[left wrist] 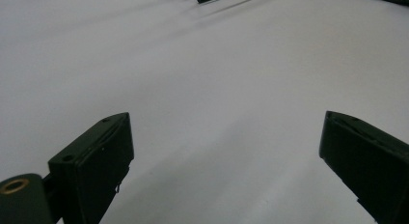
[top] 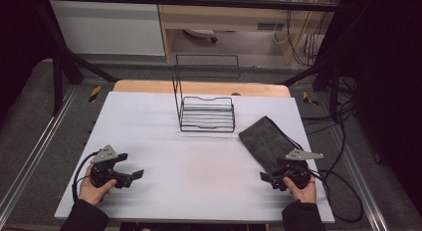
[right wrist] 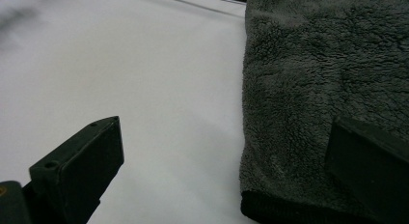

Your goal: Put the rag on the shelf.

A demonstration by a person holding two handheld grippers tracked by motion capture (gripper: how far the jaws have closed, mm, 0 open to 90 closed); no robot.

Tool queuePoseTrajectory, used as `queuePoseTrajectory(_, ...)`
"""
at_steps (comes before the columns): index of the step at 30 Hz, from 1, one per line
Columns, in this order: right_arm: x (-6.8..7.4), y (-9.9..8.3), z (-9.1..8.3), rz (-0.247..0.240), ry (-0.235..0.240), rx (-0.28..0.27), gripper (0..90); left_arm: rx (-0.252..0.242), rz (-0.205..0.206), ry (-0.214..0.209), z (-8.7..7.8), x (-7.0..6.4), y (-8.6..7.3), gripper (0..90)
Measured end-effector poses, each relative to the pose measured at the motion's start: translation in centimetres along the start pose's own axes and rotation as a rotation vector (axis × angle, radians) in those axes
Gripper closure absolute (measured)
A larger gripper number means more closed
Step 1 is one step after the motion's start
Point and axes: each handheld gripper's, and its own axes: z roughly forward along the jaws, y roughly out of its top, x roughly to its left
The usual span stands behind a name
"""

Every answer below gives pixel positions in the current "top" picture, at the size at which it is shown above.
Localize yellow black tape strip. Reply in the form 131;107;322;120
88;85;103;104
302;91;320;107

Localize light wooden desk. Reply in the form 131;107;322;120
155;0;336;65

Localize right hand-held gripper cable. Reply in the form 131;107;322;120
309;169;364;224

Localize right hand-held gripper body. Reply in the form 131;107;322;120
270;148;324;190

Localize black metal frame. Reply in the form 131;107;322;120
33;0;347;116

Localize white cabinet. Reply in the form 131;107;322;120
49;0;166;57

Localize black wire rack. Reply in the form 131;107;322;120
171;54;241;133

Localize hanging desk cables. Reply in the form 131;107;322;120
272;8;333;68

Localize hand-held gripper cable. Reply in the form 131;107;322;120
309;169;364;224
71;150;101;203

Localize wooden table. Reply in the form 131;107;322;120
112;79;292;99

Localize bundle of black floor cables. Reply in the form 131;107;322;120
300;76;358;135

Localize aluminium rail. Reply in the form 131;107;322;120
326;124;390;231
0;86;80;219

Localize dark grey towel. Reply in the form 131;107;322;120
238;115;310;175

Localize person's right hand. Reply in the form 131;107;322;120
282;175;317;204

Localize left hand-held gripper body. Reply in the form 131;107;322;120
89;144;133;189

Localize person's left hand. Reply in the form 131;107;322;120
78;164;117;206

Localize left hand-held gripper cable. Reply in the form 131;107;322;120
71;150;101;203

